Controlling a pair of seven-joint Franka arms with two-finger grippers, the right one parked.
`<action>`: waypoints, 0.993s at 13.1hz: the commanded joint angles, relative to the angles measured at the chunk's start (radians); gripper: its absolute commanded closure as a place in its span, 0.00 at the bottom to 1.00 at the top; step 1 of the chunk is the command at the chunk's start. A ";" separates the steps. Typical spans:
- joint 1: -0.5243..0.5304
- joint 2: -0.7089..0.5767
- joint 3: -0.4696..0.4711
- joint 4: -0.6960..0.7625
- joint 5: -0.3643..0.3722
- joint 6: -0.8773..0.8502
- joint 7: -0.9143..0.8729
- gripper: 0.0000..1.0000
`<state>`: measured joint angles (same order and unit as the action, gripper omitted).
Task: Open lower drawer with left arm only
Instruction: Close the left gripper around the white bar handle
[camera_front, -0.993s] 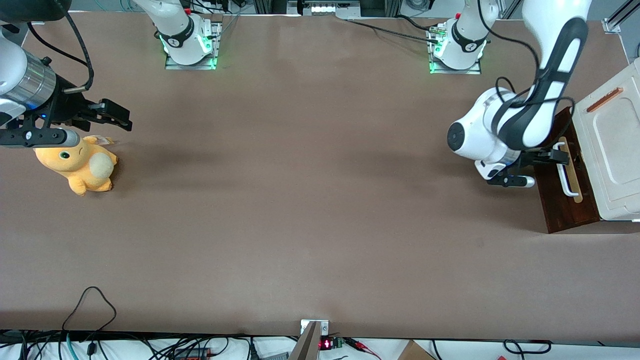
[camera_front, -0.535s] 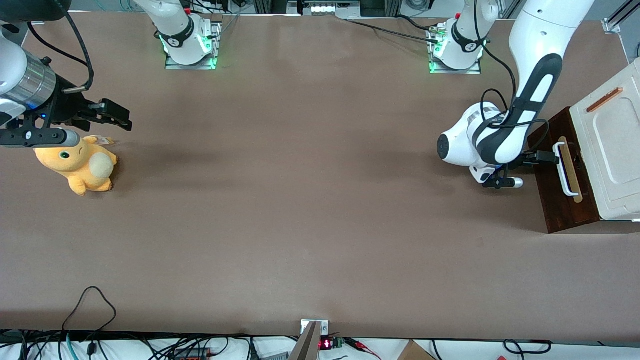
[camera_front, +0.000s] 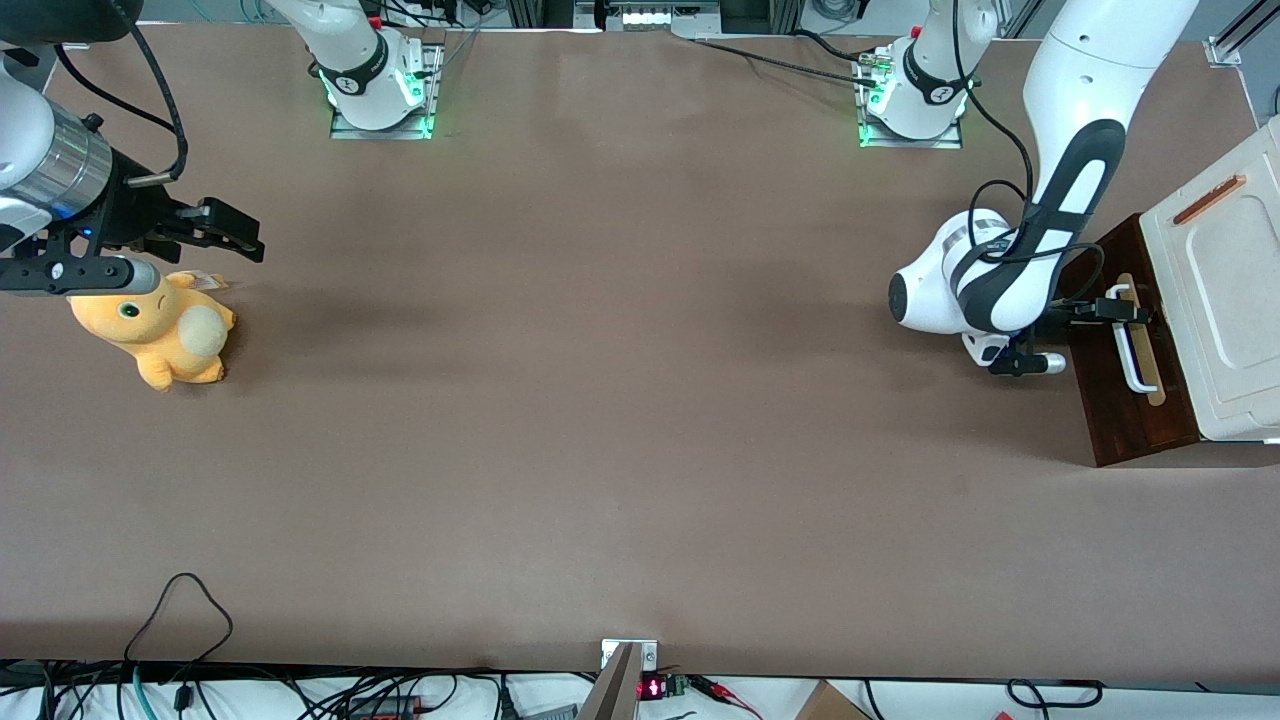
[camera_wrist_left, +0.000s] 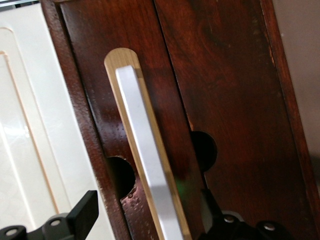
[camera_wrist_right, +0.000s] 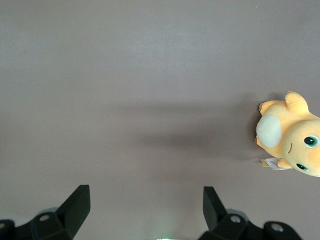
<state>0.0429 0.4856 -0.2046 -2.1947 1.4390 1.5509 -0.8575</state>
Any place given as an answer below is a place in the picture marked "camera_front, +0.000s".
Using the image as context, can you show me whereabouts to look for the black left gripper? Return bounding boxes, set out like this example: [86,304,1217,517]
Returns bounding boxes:
[1040,297,1154,343]

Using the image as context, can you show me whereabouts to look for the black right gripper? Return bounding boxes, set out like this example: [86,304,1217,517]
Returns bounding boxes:
[85,150,266,263]

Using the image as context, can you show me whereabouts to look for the dark wood drawer white handle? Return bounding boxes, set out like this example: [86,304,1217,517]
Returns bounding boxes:
[1090,214,1201,451]

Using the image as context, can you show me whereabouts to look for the metal base plate right arm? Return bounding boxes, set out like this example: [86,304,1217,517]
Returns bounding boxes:
[330,42,444,141]

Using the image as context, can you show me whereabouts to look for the metal base plate left arm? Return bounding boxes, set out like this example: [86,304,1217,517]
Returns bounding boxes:
[857,45,964,151]

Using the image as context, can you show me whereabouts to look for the white and wood drawer cabinet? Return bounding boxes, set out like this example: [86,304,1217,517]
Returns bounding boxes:
[1055,115,1280,469]

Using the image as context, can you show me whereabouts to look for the yellow plush toy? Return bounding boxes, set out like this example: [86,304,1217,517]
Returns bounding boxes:
[67,268,237,393]

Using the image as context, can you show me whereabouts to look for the brown cardboard piece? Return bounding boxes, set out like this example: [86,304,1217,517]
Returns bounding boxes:
[795,680,871,720]

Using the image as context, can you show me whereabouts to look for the black and orange power device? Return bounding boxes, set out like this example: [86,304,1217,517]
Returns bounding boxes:
[345,695,426,720]

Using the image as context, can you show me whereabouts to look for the left wrist camera grey cylinder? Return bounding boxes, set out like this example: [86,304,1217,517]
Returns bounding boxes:
[988,350,1068,378]

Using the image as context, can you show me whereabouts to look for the wrist camera grey cylinder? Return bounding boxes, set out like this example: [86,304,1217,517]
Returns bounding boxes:
[988,350,1068,378]
[0,255,163,297]

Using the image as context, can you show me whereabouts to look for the right wrist camera grey cylinder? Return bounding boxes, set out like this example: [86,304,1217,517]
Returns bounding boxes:
[0,255,163,297]

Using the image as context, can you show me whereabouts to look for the orange cabinet top handle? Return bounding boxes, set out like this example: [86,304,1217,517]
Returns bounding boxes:
[1172,175,1248,225]

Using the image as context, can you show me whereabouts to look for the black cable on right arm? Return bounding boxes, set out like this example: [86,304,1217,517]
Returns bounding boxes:
[53,20,191,188]

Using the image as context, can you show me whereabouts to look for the aluminium profile frame corner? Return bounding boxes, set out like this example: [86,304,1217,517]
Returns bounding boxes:
[1205,0,1280,69]

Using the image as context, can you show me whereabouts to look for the black oval looped cable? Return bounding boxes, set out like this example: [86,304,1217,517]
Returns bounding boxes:
[1005,678,1106,711]

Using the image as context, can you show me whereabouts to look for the thin black looped cable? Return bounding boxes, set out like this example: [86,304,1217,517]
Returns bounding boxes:
[122,572,235,666]

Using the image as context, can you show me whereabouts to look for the short black table cable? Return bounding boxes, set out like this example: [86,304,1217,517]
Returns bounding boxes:
[795,28,881,66]

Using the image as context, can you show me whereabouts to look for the long black table cable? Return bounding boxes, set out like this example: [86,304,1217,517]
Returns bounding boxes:
[672,35,886,89]

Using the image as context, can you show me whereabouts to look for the red clip lead wires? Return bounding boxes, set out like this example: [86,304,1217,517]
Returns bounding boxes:
[690,675,763,719]

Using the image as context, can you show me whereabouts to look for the grey metal camera mount bracket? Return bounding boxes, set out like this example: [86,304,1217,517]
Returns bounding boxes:
[575,638,661,720]

